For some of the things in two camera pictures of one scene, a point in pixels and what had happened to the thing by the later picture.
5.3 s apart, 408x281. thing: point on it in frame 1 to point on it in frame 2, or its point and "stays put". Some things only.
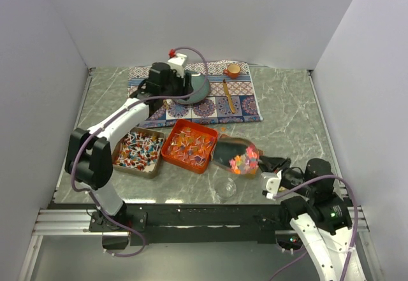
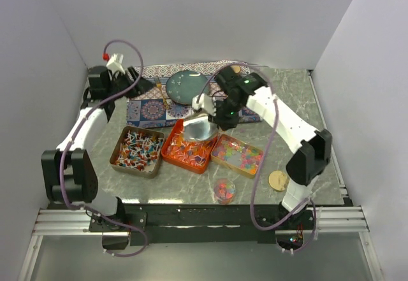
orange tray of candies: (190, 146) stays put
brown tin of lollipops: (139, 152) stays put
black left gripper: (185, 88) to (141, 86)
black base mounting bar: (194, 223) stays put
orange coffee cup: (233, 71) stays put
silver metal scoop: (229, 153) to (200, 129)
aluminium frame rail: (67, 222) stays put
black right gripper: (273, 163) to (224, 124)
